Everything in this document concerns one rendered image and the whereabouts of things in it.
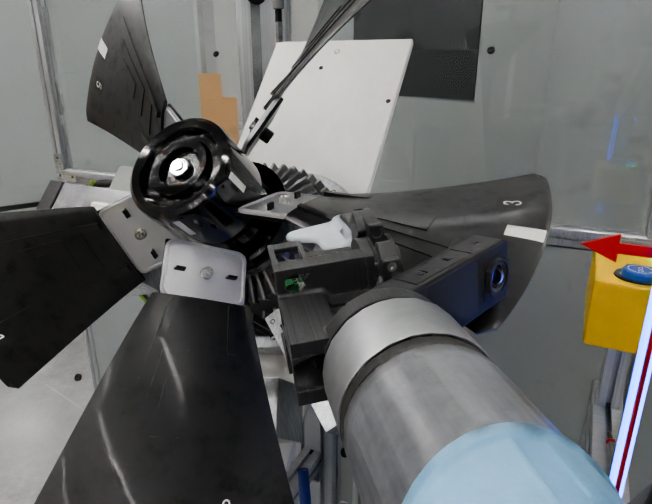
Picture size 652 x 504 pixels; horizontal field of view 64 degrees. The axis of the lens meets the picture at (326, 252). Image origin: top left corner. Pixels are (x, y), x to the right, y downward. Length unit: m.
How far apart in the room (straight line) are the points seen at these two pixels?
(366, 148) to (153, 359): 0.47
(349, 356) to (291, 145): 0.68
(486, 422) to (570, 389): 1.19
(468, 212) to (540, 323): 0.82
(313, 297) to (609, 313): 0.49
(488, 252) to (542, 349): 0.97
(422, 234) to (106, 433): 0.33
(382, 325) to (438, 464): 0.08
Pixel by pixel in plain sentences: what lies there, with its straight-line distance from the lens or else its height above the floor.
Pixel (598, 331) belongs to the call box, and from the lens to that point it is 0.75.
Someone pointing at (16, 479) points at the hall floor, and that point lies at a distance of 2.21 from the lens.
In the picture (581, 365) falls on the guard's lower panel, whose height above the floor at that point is 0.69.
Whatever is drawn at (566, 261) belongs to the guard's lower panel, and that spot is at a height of 0.93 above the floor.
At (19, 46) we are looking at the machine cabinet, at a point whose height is 1.50.
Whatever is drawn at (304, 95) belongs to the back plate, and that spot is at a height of 1.27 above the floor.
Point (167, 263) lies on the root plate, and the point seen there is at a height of 1.13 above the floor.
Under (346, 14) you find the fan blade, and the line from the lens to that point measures 0.61.
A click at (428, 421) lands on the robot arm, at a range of 0.18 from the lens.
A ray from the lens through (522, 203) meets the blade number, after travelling 0.51.
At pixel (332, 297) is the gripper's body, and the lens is 0.32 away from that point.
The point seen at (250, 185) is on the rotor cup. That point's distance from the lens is 0.57.
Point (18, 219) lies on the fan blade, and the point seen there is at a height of 1.15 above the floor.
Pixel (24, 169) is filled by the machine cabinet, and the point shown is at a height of 0.39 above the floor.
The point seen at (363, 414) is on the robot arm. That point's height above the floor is 1.19.
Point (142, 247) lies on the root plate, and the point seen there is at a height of 1.12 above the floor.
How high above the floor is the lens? 1.32
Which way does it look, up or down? 19 degrees down
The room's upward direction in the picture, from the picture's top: straight up
